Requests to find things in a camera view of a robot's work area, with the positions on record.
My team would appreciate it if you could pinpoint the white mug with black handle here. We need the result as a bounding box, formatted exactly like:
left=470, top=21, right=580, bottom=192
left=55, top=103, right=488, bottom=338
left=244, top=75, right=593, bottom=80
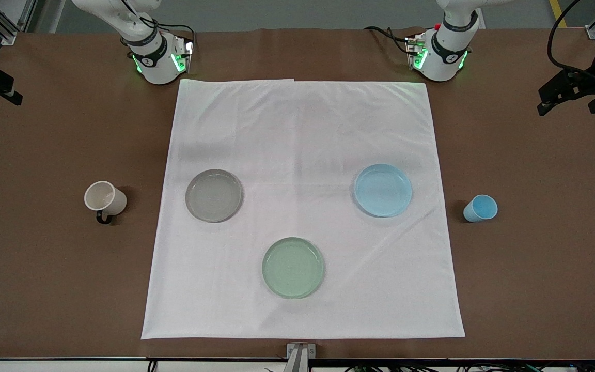
left=84, top=180, right=128, bottom=225

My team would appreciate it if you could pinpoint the blue plastic cup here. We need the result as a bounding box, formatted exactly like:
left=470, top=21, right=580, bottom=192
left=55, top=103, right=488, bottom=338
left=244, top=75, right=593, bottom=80
left=463, top=194, right=498, bottom=223

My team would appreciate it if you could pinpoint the blue round plate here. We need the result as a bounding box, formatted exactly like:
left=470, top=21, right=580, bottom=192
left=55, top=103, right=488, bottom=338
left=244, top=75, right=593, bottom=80
left=354, top=163, right=413, bottom=218

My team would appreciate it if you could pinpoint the gray round plate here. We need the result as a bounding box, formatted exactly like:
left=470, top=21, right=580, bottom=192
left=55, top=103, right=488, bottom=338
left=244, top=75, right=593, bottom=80
left=185, top=169, right=244, bottom=224

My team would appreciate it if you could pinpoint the green round plate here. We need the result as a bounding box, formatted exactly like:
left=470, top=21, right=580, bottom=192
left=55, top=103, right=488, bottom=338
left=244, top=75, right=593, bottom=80
left=262, top=237, right=325, bottom=300

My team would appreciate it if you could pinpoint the white square cloth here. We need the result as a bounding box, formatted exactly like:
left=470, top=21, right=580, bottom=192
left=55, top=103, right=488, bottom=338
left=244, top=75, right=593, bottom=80
left=141, top=79, right=466, bottom=340

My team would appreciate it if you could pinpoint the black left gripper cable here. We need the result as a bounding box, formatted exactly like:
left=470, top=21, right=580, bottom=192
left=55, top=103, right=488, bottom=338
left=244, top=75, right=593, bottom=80
left=546, top=0, right=595, bottom=86

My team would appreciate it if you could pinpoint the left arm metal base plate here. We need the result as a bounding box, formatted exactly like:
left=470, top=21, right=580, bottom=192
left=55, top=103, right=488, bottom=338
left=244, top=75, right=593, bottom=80
left=404, top=33, right=428, bottom=71

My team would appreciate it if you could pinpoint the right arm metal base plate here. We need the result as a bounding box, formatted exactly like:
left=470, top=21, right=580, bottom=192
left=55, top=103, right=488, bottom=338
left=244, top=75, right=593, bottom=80
left=169, top=34, right=195, bottom=74

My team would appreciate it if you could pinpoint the black right arm base cable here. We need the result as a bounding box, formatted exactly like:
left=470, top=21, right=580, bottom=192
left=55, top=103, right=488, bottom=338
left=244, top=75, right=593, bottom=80
left=119, top=0, right=197, bottom=58

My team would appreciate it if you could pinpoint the black arm base cable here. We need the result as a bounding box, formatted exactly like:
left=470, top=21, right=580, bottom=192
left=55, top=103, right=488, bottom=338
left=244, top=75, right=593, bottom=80
left=119, top=0, right=197, bottom=58
left=364, top=25, right=418, bottom=55

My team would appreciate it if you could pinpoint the black left arm base cable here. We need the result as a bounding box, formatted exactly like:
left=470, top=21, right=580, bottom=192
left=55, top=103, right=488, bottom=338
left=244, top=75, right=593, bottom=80
left=364, top=25, right=418, bottom=55

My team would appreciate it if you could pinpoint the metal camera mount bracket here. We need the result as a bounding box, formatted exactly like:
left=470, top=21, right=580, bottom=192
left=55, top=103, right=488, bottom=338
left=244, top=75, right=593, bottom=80
left=283, top=342, right=317, bottom=372

